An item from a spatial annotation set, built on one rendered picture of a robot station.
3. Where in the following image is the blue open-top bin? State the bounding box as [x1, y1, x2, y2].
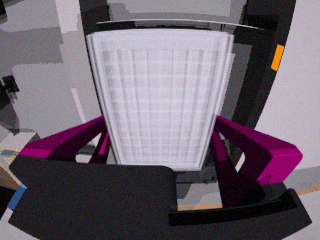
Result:
[7, 186, 27, 211]

